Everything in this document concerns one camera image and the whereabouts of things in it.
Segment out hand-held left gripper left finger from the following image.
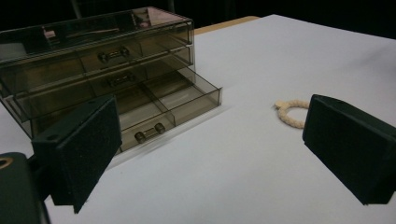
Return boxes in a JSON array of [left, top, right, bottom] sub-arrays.
[[31, 93, 123, 215]]

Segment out smoky clear acrylic drawer organizer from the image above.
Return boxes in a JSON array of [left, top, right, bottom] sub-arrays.
[[0, 6, 196, 140]]

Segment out divided smoky acrylic drawer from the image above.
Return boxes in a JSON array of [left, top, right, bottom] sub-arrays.
[[115, 66, 223, 154]]

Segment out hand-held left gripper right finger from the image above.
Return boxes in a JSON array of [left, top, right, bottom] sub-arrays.
[[302, 93, 396, 206]]

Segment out beige beaded bracelet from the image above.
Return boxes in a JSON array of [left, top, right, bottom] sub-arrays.
[[274, 98, 311, 130]]

